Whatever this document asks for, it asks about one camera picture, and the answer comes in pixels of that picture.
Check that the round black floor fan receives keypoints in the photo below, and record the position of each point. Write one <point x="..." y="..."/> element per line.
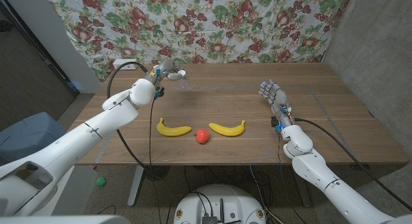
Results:
<point x="156" y="172"/>

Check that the floral fruit print backdrop cloth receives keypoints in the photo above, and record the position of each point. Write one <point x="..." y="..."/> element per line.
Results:
<point x="225" y="24"/>

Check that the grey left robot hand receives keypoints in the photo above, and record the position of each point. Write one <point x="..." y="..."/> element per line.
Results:
<point x="165" y="71"/>

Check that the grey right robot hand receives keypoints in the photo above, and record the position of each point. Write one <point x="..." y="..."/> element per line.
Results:
<point x="277" y="98"/>

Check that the white power strip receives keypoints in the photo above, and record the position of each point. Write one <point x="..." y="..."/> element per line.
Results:
<point x="124" y="63"/>

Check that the yellow toy banana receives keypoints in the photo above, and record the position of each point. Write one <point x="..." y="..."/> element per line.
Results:
<point x="227" y="130"/>
<point x="172" y="131"/>

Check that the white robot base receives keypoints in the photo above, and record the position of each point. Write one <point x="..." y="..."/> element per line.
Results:
<point x="219" y="204"/>

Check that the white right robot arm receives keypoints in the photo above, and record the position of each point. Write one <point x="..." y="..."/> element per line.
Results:
<point x="322" y="172"/>

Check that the clear medicine bottle white cap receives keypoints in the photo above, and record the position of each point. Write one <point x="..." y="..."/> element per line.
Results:
<point x="183" y="73"/>

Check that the small green ball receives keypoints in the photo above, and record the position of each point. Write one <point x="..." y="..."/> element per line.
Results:
<point x="100" y="181"/>

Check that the dark brown door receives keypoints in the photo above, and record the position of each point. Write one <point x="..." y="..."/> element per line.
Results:
<point x="22" y="82"/>

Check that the white robot torso edge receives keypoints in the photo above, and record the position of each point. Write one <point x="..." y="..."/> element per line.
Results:
<point x="64" y="220"/>

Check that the red toy apple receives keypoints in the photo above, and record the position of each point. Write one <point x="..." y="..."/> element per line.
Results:
<point x="202" y="136"/>

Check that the metal table leg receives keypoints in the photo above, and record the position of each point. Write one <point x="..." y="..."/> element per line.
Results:
<point x="135" y="185"/>
<point x="302" y="188"/>

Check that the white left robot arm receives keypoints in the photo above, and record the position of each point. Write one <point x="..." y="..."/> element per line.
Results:
<point x="80" y="137"/>

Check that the blue-grey plastic bin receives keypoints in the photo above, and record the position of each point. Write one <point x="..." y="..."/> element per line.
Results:
<point x="25" y="134"/>

